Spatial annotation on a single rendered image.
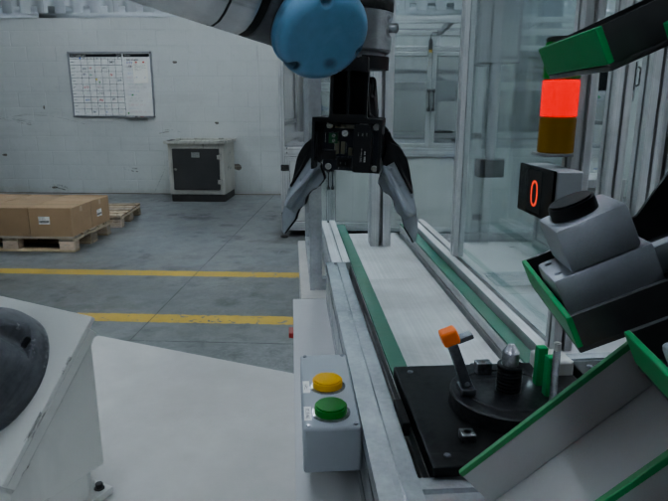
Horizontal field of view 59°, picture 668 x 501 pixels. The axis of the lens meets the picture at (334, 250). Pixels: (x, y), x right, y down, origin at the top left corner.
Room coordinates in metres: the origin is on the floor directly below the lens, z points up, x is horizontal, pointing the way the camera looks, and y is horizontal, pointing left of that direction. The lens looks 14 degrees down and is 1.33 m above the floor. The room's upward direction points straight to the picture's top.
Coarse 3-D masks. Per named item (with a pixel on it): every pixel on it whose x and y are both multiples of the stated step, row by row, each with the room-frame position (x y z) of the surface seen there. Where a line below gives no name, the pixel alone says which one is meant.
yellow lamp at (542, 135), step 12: (540, 120) 0.86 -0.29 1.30; (552, 120) 0.84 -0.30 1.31; (564, 120) 0.83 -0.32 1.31; (576, 120) 0.84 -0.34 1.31; (540, 132) 0.86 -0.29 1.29; (552, 132) 0.84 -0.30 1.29; (564, 132) 0.83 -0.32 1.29; (540, 144) 0.85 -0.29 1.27; (552, 144) 0.84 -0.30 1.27; (564, 144) 0.83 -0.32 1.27
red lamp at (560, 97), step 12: (552, 84) 0.84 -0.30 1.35; (564, 84) 0.83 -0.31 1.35; (576, 84) 0.84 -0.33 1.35; (552, 96) 0.84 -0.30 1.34; (564, 96) 0.83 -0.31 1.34; (576, 96) 0.84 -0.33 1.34; (540, 108) 0.87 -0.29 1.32; (552, 108) 0.84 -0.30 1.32; (564, 108) 0.83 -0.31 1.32; (576, 108) 0.84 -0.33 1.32
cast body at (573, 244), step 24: (576, 192) 0.39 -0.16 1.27; (552, 216) 0.38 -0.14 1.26; (576, 216) 0.37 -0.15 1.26; (600, 216) 0.36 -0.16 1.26; (624, 216) 0.36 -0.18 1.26; (552, 240) 0.38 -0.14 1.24; (576, 240) 0.36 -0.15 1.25; (600, 240) 0.36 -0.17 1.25; (624, 240) 0.36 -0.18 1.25; (552, 264) 0.39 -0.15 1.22; (576, 264) 0.36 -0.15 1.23; (600, 264) 0.36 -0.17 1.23; (624, 264) 0.36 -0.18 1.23; (648, 264) 0.36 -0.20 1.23; (552, 288) 0.38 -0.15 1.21; (576, 288) 0.36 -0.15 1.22; (600, 288) 0.36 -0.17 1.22; (624, 288) 0.36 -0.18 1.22
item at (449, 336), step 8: (448, 328) 0.66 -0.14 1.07; (440, 336) 0.65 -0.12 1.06; (448, 336) 0.65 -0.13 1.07; (456, 336) 0.65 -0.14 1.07; (464, 336) 0.65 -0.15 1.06; (472, 336) 0.65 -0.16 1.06; (448, 344) 0.65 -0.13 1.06; (456, 344) 0.65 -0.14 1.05; (456, 352) 0.65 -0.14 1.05; (456, 360) 0.65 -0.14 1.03; (456, 368) 0.65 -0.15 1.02; (464, 368) 0.65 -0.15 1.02; (464, 376) 0.65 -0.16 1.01; (464, 384) 0.65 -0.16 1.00
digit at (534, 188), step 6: (534, 174) 0.86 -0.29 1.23; (540, 174) 0.84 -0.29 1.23; (528, 180) 0.88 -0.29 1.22; (534, 180) 0.86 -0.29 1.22; (540, 180) 0.84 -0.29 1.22; (528, 186) 0.88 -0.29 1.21; (534, 186) 0.86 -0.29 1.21; (540, 186) 0.84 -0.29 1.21; (528, 192) 0.88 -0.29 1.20; (534, 192) 0.86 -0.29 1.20; (540, 192) 0.84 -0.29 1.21; (528, 198) 0.88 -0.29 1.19; (534, 198) 0.85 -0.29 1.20; (528, 204) 0.87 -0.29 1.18; (534, 204) 0.85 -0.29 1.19; (534, 210) 0.85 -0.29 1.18
